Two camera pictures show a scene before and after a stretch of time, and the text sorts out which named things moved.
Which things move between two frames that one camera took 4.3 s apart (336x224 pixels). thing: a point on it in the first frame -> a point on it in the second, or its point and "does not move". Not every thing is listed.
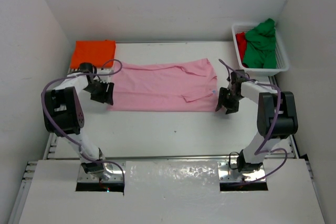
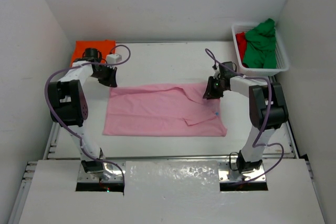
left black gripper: [107, 87] -> [111, 81]
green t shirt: [260, 46] does not move
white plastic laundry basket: [282, 65] does not move
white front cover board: [172, 192] does not move
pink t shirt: [185, 85] -> [178, 109]
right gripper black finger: [222, 92] -> [209, 93]
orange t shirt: [100, 53] does not move
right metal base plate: [226, 174] does not move
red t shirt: [242, 44] does not move
